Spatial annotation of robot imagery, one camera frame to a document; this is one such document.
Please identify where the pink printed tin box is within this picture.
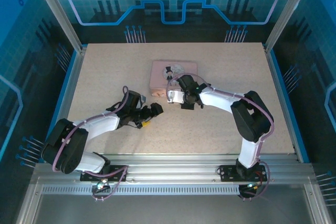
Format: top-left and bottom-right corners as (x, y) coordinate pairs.
(149, 60), (199, 98)

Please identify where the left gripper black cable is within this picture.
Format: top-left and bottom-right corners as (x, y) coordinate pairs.
(125, 121), (144, 130)

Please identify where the aluminium mounting rail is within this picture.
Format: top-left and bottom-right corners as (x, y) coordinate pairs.
(34, 154), (316, 187)

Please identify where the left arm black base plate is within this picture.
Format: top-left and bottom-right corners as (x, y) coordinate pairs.
(80, 165), (129, 183)

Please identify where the aluminium table side rail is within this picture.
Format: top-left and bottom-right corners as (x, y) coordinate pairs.
(264, 45), (302, 163)
(43, 47), (87, 163)

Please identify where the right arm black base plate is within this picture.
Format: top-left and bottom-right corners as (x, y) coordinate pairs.
(217, 165), (268, 183)

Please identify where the slotted grey cable duct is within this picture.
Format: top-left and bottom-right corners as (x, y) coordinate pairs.
(41, 186), (241, 196)

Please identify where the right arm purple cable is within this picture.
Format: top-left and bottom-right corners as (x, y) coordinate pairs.
(166, 73), (276, 201)

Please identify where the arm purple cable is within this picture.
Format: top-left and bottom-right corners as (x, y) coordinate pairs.
(166, 73), (276, 201)
(52, 85), (131, 202)

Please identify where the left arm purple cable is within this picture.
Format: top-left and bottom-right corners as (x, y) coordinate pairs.
(52, 85), (131, 202)

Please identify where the aluminium frame post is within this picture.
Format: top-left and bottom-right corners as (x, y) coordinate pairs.
(28, 0), (86, 53)
(264, 0), (317, 53)

